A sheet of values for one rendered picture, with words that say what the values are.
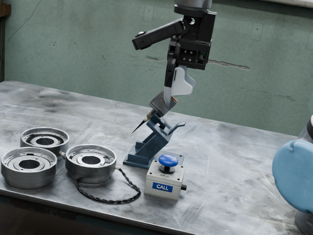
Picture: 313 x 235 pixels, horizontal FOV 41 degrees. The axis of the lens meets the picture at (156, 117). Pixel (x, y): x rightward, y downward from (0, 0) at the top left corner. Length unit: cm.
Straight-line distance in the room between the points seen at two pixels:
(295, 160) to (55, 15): 211
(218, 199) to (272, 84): 163
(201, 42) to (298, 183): 35
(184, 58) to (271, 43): 156
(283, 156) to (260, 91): 180
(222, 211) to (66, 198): 30
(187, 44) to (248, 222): 37
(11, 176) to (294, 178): 50
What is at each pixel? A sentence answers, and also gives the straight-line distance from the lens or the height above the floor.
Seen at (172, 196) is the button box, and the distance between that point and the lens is 83.
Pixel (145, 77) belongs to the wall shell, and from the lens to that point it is 249.
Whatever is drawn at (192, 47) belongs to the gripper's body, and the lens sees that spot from 85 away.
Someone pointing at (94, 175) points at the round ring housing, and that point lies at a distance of 84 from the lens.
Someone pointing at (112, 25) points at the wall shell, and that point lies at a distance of 248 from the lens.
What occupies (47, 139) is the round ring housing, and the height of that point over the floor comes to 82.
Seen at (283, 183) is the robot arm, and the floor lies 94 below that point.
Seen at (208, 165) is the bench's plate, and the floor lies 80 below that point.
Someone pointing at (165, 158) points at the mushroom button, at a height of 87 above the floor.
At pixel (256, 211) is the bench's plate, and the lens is 87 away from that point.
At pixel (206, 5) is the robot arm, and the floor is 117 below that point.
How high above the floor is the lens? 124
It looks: 21 degrees down
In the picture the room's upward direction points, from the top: 9 degrees clockwise
